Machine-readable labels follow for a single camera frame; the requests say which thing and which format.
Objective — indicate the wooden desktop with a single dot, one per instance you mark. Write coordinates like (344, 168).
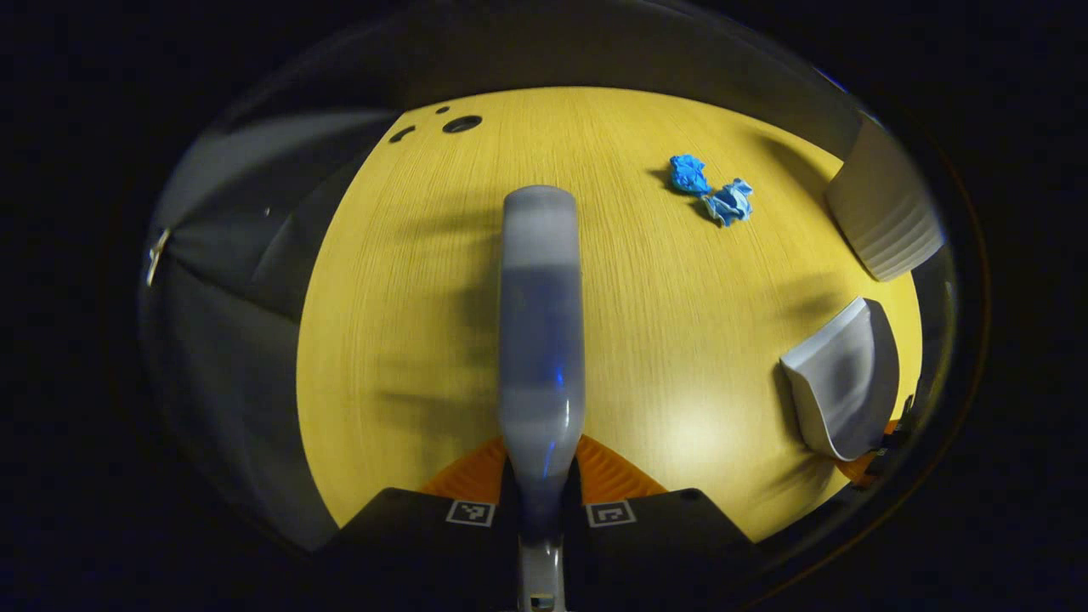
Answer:
(408, 297)

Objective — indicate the small grey broom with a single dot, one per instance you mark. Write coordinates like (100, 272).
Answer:
(541, 340)

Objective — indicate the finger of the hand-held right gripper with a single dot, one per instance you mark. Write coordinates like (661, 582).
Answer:
(863, 467)

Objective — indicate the white ribbed garbage bin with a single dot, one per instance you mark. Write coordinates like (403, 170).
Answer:
(884, 212)

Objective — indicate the grey plastic dustpan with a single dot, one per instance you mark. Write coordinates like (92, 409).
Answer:
(841, 382)

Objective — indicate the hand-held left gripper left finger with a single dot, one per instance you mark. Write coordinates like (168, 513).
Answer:
(425, 544)

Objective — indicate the light blue paper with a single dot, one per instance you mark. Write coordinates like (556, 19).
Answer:
(729, 204)

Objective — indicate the black backdrop cloth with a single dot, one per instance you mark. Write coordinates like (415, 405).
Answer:
(229, 340)

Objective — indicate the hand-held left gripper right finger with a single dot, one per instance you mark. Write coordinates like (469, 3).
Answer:
(663, 544)

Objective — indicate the dark blue paper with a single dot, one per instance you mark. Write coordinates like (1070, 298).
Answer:
(688, 174)

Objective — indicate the silver metal clip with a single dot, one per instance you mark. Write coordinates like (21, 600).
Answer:
(157, 255)

